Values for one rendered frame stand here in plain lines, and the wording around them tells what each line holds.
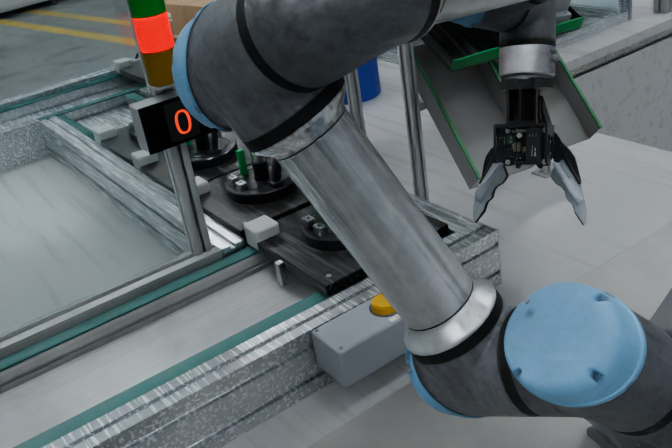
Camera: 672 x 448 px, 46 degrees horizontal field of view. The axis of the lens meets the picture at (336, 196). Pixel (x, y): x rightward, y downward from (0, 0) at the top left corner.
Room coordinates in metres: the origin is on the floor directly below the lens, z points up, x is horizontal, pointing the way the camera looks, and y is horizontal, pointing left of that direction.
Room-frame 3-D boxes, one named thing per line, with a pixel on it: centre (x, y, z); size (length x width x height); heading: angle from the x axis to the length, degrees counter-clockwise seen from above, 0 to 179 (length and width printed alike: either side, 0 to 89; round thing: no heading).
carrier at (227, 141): (1.56, 0.26, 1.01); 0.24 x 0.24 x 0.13; 32
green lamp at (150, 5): (1.14, 0.22, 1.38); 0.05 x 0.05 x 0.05
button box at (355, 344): (0.91, -0.04, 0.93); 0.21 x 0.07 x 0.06; 122
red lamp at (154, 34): (1.14, 0.22, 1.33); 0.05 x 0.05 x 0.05
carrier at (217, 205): (1.35, 0.13, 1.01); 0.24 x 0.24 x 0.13; 32
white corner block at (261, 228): (1.17, 0.13, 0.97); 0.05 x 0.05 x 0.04; 32
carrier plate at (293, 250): (1.14, 0.00, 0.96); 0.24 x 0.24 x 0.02; 32
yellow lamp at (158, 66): (1.14, 0.22, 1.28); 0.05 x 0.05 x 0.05
